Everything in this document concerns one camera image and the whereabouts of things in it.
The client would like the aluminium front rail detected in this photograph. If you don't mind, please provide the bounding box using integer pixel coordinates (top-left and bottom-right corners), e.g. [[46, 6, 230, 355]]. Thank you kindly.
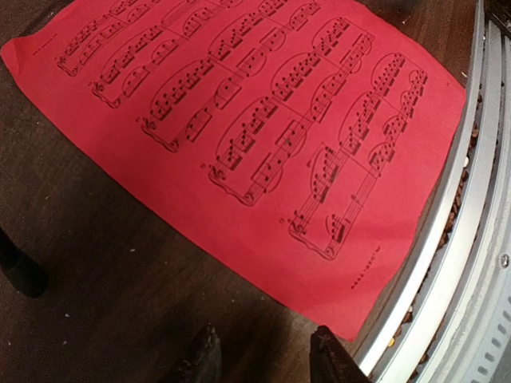
[[355, 1, 510, 382]]

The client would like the black music stand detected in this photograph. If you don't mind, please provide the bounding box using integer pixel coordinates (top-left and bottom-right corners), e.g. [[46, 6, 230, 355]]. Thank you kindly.
[[1, 230, 48, 298]]

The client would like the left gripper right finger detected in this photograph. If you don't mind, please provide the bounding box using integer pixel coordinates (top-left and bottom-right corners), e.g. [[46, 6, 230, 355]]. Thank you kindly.
[[310, 326, 370, 383]]

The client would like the red paper sheet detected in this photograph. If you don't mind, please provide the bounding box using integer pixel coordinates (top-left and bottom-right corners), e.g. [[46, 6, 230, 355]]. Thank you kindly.
[[1, 1, 465, 340]]

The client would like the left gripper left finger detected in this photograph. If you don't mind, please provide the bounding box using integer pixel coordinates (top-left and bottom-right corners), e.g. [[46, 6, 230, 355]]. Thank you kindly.
[[158, 323, 222, 383]]

